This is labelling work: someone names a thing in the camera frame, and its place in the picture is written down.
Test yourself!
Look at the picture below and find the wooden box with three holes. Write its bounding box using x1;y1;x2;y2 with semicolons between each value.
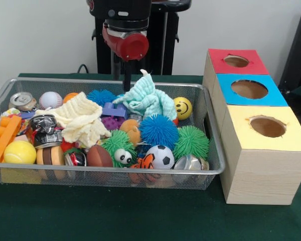
203;48;301;205

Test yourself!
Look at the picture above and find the clear mesh bin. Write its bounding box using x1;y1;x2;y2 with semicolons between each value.
0;77;226;190

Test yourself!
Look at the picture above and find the yellow tennis ball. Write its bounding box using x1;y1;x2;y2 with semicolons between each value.
4;140;37;165

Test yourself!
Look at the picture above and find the small blue spiky ball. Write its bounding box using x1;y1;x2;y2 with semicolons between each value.
87;89;117;106

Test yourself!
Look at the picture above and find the mint green cloth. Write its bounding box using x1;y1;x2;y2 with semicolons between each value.
113;69;177;121

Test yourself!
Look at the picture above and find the large blue spiky ball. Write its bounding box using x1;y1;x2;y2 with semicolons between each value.
139;113;180;149

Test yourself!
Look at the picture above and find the orange toy brick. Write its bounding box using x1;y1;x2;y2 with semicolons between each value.
0;115;23;163

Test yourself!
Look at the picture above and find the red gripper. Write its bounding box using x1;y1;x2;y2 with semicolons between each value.
102;23;150;92

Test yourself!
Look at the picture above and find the small soccer ball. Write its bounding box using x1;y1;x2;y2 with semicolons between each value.
145;145;176;170

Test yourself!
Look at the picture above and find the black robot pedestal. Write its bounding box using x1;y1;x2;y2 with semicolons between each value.
87;0;192;76

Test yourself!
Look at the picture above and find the green spiky ball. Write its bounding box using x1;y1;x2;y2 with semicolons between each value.
173;125;211;160

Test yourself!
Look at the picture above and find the white baseball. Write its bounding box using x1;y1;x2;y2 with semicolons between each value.
39;91;64;110

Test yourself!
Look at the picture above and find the cream knitted cloth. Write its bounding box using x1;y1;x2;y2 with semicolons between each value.
37;92;112;148

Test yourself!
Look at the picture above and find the yellow smiley ball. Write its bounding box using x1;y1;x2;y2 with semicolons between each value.
173;97;193;121

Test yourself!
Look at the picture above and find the green furry googly-eyed toy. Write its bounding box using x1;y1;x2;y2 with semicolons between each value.
102;130;137;168

